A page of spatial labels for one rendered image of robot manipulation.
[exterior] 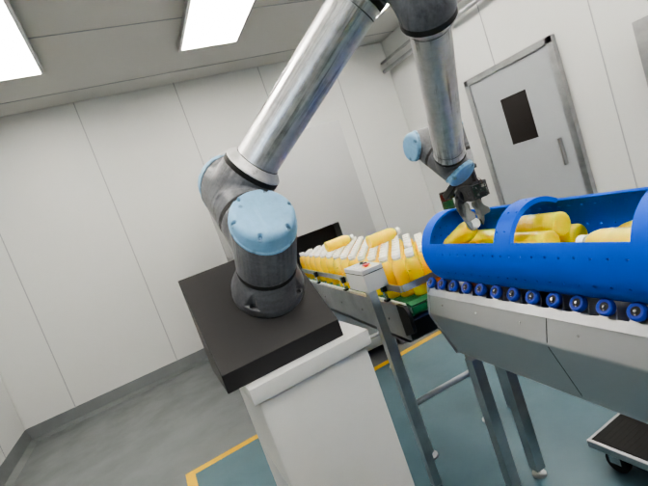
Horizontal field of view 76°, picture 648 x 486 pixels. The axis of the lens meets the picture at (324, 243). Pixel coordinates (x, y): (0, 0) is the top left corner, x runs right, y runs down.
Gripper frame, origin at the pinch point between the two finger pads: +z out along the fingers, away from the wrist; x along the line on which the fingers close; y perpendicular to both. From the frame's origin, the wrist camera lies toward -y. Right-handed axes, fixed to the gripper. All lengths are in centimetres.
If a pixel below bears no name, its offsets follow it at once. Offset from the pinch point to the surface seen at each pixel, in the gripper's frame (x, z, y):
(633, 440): 37, 104, 2
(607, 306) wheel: -6, 22, 45
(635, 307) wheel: -5, 21, 52
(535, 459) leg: 9, 109, -22
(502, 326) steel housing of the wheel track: -8.9, 32.8, 9.0
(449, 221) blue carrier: 6.7, 0.2, -23.3
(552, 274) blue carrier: -8.8, 12.8, 34.8
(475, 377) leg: -5, 63, -22
